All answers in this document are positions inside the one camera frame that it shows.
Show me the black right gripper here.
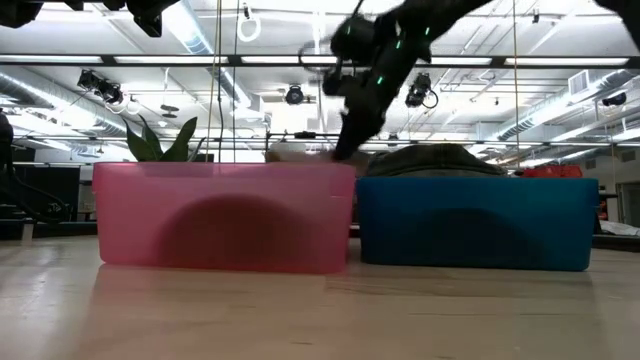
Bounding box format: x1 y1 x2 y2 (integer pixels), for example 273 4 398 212
322 14 436 161

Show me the beige baseball cap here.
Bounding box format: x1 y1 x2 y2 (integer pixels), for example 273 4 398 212
263 148 374 164

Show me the dark grey baseball cap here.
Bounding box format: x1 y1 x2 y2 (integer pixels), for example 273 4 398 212
158 193 314 271

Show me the black ceiling spotlight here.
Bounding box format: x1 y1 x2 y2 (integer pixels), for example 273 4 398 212
77 69 124 106
405 72 440 110

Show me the dark cloth pile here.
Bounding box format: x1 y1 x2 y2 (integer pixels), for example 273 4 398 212
366 143 509 178

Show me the blue plastic bin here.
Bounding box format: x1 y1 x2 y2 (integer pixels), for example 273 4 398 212
355 175 600 273

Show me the red crate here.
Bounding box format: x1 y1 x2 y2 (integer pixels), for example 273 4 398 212
519 164 584 180

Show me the green leafy plant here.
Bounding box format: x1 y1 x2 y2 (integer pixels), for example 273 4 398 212
122 114 206 164

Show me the red translucent plastic bin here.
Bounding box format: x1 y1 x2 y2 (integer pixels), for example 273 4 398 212
92 160 357 275

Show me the black overhead camera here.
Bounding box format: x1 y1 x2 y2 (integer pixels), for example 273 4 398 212
284 84 306 106

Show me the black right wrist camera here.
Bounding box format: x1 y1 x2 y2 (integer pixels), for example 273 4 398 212
329 13 377 67

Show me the yellow hanging cord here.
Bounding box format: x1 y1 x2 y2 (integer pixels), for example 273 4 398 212
511 0 522 171
206 0 224 164

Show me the white cable loop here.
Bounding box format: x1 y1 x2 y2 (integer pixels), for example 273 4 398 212
236 3 262 44

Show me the silver ventilation duct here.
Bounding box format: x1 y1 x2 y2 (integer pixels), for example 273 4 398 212
494 82 640 144
0 72 129 137

